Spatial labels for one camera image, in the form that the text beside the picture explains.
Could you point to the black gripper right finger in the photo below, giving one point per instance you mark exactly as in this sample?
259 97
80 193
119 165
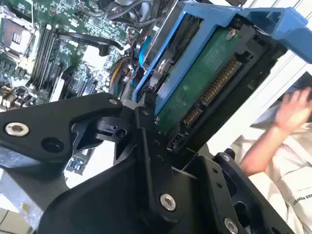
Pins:
234 195

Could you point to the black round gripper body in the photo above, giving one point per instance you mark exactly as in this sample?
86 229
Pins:
102 209

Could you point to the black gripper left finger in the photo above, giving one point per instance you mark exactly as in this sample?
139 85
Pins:
48 122

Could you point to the hard disk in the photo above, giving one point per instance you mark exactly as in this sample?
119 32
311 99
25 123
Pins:
195 80

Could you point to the person's hand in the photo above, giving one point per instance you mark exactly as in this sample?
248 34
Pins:
292 112

